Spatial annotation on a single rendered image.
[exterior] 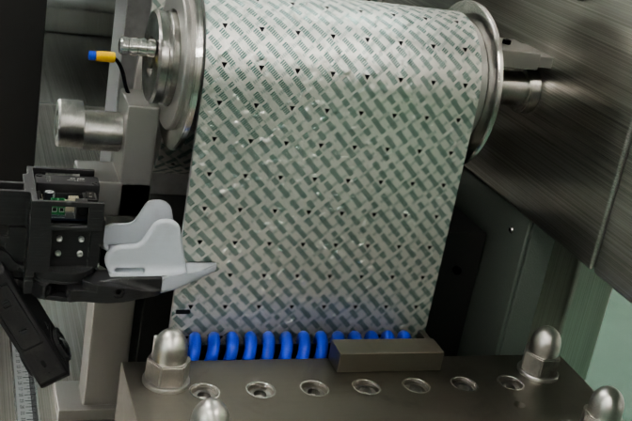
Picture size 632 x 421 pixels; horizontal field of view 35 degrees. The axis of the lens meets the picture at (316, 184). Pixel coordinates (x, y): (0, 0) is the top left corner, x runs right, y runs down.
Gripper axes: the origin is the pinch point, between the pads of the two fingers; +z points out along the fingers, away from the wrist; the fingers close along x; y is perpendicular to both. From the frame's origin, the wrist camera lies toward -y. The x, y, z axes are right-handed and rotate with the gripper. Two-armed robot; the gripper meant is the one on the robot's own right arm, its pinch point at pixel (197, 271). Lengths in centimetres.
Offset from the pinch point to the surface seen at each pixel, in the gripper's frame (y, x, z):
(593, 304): -10, 13, 50
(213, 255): 1.6, -0.2, 1.1
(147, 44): 17.6, 3.7, -5.6
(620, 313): -109, 190, 207
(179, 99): 14.3, 0.7, -3.2
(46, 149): -19, 80, -5
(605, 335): -109, 175, 190
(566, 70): 19.3, 1.1, 30.3
